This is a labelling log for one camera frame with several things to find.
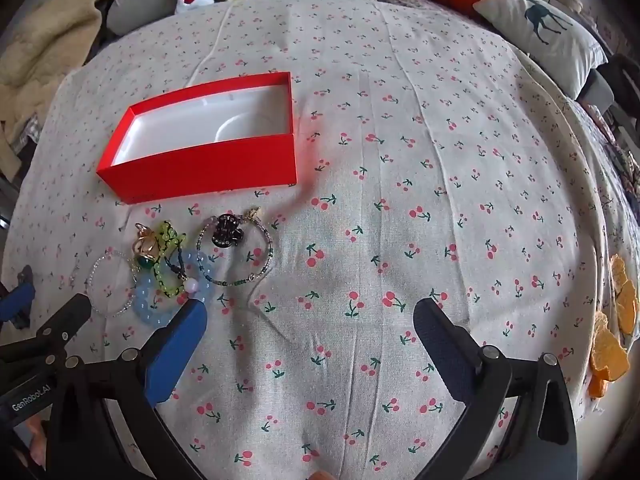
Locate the beige fleece blanket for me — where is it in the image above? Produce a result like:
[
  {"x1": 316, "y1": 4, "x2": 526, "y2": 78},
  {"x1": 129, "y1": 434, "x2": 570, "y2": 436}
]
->
[{"x1": 0, "y1": 0, "x2": 128, "y2": 126}]

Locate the orange patterned cloth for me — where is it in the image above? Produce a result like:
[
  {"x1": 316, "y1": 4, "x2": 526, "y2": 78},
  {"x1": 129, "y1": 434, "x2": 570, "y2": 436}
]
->
[{"x1": 587, "y1": 254, "x2": 640, "y2": 398}]

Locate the gold ring with green stone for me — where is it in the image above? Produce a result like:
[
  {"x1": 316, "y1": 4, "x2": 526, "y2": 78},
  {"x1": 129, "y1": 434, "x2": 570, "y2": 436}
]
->
[{"x1": 131, "y1": 222, "x2": 163, "y2": 268}]

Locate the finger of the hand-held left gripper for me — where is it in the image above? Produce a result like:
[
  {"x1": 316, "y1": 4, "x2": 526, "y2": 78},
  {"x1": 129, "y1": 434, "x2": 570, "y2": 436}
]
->
[
  {"x1": 0, "y1": 293, "x2": 92, "y2": 362},
  {"x1": 0, "y1": 265, "x2": 37, "y2": 330}
]

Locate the plaid cloth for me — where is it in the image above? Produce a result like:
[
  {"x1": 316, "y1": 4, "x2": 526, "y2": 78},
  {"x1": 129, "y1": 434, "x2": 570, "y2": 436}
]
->
[{"x1": 21, "y1": 112, "x2": 45, "y2": 145}]

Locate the light blue bead bracelet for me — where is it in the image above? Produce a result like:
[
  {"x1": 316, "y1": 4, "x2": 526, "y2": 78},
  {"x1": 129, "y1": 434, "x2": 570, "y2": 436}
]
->
[{"x1": 132, "y1": 249, "x2": 213, "y2": 332}]

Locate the green bead bracelet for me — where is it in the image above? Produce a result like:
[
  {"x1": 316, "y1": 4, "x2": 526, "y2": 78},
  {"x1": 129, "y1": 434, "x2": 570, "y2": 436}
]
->
[{"x1": 152, "y1": 220, "x2": 188, "y2": 302}]

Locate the deer print pillow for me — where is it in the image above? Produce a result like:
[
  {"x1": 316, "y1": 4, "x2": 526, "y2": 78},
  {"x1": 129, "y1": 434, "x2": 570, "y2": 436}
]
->
[{"x1": 472, "y1": 0, "x2": 609, "y2": 99}]

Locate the thin multicolour bead bracelet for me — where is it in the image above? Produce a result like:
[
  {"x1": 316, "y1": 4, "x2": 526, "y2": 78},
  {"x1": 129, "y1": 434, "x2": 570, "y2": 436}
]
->
[{"x1": 196, "y1": 209, "x2": 275, "y2": 288}]

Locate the cherry print bedsheet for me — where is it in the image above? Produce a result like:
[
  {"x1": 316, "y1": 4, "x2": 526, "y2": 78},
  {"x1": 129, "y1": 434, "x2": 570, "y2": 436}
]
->
[{"x1": 0, "y1": 0, "x2": 640, "y2": 480}]

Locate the clear bead bracelet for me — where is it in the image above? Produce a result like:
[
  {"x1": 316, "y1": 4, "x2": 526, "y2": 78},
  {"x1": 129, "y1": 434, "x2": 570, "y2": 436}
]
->
[{"x1": 86, "y1": 252, "x2": 138, "y2": 318}]

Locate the black cord with pearl bead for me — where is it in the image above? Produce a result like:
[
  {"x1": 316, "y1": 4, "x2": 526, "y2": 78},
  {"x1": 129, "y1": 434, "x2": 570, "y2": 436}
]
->
[{"x1": 167, "y1": 255, "x2": 202, "y2": 296}]

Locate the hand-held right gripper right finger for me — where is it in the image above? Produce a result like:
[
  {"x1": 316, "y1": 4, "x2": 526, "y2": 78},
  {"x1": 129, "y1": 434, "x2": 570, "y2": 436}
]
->
[{"x1": 414, "y1": 298, "x2": 579, "y2": 480}]

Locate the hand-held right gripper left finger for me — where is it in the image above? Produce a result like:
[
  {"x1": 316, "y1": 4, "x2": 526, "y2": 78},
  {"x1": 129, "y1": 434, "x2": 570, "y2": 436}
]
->
[{"x1": 47, "y1": 299, "x2": 208, "y2": 480}]

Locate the red cardboard box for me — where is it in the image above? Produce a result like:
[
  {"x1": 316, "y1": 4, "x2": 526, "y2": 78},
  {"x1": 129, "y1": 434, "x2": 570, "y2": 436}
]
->
[{"x1": 96, "y1": 71, "x2": 299, "y2": 206}]

